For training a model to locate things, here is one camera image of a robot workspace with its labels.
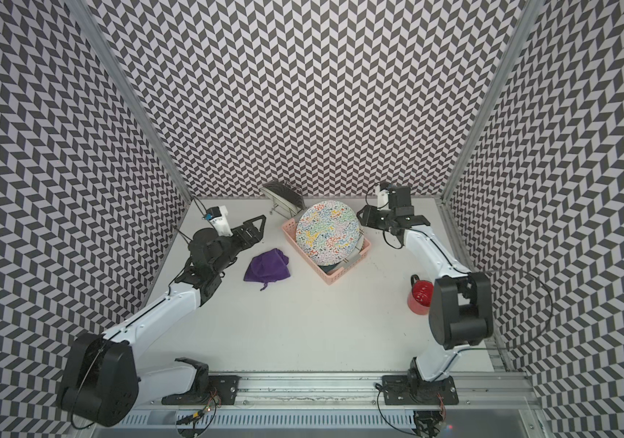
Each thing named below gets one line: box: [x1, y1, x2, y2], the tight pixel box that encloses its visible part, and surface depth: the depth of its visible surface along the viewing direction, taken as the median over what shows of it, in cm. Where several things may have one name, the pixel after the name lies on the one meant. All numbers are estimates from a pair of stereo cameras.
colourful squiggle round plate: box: [295, 200, 361, 266], surface depth 101 cm
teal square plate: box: [317, 251, 362, 275], surface depth 96 cm
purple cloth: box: [243, 248, 291, 292], surface depth 96 cm
